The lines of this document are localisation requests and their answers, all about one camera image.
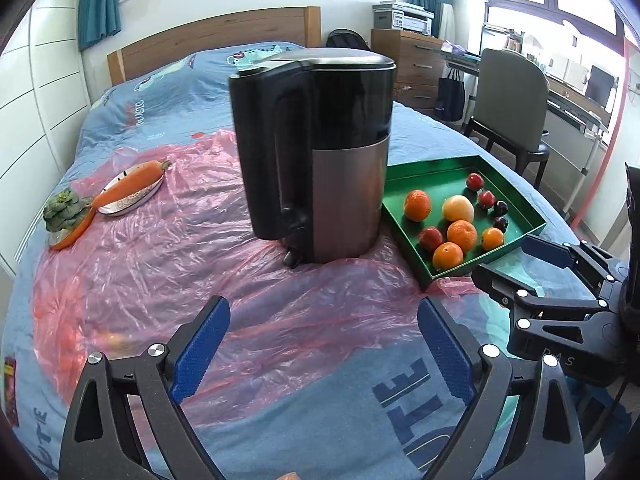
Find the wooden headboard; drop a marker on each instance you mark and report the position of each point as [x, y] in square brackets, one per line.
[297, 24]

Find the dark blue tote bag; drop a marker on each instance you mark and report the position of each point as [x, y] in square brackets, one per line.
[451, 96]

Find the green bok choy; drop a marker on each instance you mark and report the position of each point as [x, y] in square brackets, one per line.
[65, 211]

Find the white printer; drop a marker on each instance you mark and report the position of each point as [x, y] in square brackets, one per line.
[398, 15]

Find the white desk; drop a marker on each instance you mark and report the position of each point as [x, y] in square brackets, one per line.
[576, 129]

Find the teal curtain left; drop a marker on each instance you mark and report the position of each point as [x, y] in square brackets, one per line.
[97, 20]

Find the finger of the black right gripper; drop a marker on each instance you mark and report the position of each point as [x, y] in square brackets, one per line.
[523, 301]
[570, 259]

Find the white wardrobe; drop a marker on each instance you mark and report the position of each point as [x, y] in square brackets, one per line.
[44, 101]

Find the blue patterned bed cover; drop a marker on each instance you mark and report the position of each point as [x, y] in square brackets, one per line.
[382, 414]

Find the grey chair black legs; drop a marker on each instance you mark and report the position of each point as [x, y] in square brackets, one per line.
[510, 108]

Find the black backpack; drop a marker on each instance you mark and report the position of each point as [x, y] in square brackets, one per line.
[345, 38]

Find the wooden drawer cabinet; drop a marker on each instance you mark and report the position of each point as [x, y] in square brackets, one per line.
[419, 66]

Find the pale yellow grapefruit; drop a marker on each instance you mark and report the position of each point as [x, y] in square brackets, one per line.
[458, 207]

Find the dark plum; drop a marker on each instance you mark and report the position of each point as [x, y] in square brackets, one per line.
[501, 223]
[500, 208]

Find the orange plate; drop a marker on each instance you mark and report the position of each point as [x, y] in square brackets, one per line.
[68, 238]

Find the black computer monitor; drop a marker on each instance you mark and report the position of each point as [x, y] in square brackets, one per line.
[599, 86]

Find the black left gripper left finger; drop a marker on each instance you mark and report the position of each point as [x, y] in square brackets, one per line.
[101, 439]

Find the black steel electric kettle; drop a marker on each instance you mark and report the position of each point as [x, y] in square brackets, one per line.
[313, 131]

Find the green metal tray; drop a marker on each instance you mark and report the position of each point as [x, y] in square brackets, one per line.
[442, 178]

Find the pink plastic sheet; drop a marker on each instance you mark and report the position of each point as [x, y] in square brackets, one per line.
[131, 281]

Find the large orange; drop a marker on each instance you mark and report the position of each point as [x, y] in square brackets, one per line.
[464, 234]

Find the small orange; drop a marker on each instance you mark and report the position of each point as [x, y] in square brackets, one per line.
[491, 239]

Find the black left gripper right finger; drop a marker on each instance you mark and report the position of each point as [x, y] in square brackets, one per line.
[544, 439]

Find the red apple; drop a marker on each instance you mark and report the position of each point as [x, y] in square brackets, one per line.
[486, 199]
[475, 182]
[430, 238]

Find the large carrot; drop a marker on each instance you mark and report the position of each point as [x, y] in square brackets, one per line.
[146, 173]

